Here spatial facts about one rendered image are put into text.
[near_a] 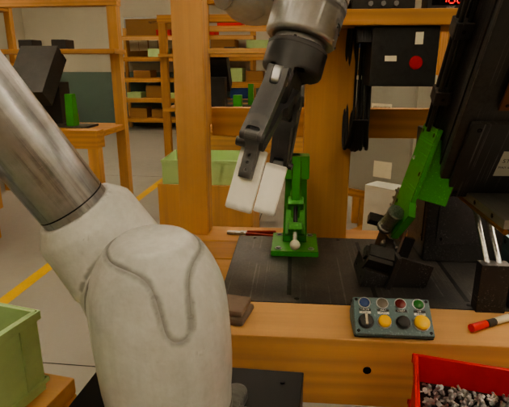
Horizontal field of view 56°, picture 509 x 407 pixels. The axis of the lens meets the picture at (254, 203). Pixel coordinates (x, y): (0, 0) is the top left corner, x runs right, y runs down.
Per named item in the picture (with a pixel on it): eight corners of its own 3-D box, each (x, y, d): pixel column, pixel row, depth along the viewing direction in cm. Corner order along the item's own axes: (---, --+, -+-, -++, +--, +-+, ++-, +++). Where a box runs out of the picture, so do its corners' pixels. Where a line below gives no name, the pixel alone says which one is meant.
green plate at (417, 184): (439, 228, 107) (475, 139, 101) (403, 218, 107) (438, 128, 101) (425, 213, 118) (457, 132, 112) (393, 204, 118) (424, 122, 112)
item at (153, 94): (253, 132, 1039) (253, 23, 976) (121, 129, 1073) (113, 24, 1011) (256, 128, 1090) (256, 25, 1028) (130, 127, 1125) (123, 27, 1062)
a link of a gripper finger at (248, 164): (265, 135, 51) (258, 129, 49) (252, 180, 51) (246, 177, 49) (252, 132, 52) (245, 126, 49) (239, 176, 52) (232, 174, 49)
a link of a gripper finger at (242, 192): (268, 153, 52) (267, 151, 51) (251, 214, 52) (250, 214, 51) (242, 146, 53) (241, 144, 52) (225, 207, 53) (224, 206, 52)
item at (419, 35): (435, 86, 123) (441, 25, 119) (368, 86, 125) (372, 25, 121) (422, 85, 135) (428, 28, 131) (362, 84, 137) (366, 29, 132)
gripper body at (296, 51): (326, 36, 53) (303, 115, 53) (330, 61, 62) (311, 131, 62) (262, 24, 55) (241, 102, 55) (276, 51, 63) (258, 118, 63)
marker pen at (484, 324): (513, 316, 99) (514, 309, 98) (519, 320, 97) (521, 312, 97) (466, 329, 94) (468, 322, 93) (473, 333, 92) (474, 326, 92)
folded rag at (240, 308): (254, 308, 102) (254, 296, 101) (242, 328, 95) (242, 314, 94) (211, 302, 105) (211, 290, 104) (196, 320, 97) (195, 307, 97)
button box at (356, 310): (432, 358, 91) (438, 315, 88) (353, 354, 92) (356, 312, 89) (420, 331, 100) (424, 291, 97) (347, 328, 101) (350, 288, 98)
